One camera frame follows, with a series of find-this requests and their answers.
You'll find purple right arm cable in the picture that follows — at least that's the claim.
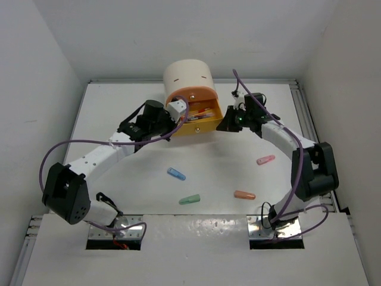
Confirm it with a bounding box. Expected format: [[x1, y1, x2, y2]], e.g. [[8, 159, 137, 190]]
[[232, 69, 329, 241]]

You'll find metal mounting plate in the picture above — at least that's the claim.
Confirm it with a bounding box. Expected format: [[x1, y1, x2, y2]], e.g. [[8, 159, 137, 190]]
[[88, 215, 146, 240], [246, 215, 302, 241]]

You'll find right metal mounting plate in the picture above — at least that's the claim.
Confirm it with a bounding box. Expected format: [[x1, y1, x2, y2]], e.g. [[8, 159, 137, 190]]
[[246, 215, 302, 241]]

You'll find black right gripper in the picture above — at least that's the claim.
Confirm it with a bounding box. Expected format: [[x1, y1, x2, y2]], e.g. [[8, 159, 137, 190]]
[[216, 105, 252, 133]]

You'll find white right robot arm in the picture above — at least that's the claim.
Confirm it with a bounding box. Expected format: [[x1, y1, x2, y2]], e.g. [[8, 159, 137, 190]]
[[216, 91, 339, 229]]

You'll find cream drawer cabinet shell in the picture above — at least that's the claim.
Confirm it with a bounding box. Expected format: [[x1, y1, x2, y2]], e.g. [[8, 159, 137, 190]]
[[163, 59, 216, 99]]

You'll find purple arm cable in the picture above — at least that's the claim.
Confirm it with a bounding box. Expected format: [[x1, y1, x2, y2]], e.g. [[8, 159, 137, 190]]
[[39, 95, 190, 239], [232, 69, 329, 241]]

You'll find orange correction tape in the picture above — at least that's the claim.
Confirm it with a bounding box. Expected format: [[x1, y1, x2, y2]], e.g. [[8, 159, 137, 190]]
[[233, 190, 256, 200]]

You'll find white front shelf board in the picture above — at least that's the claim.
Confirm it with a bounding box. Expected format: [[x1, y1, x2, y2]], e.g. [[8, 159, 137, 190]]
[[23, 213, 368, 285]]

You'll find blue correction tape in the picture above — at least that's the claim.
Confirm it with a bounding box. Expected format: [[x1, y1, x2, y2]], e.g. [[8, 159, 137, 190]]
[[167, 167, 186, 181]]

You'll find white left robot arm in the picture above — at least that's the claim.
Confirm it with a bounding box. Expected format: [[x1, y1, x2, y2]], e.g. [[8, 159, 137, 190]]
[[40, 97, 189, 228]]

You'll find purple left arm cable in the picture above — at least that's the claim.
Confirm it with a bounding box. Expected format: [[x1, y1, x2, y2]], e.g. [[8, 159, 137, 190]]
[[39, 95, 190, 239]]

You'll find pink correction tape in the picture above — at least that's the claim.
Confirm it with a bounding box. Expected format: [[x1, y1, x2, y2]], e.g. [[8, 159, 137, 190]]
[[257, 155, 276, 166]]

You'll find orange top drawer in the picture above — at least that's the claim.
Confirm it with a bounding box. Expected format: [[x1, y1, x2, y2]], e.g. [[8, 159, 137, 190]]
[[165, 86, 218, 104]]

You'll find red pen clear clip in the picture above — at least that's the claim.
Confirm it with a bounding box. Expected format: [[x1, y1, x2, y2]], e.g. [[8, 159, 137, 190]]
[[189, 108, 212, 117]]

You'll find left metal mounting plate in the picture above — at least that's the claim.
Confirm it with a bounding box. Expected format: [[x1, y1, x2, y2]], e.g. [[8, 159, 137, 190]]
[[88, 215, 146, 240]]

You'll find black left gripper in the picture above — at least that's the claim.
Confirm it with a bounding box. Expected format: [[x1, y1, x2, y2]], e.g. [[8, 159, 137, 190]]
[[149, 108, 180, 141]]

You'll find yellow drawer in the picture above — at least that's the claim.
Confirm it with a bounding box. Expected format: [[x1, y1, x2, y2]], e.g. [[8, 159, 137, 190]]
[[174, 100, 223, 136]]

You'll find green correction tape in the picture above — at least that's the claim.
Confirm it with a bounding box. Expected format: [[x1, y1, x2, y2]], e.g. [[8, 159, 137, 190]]
[[179, 194, 201, 205]]

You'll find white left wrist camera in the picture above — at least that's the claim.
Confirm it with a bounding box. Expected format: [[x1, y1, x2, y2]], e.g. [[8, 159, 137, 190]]
[[165, 100, 187, 123]]

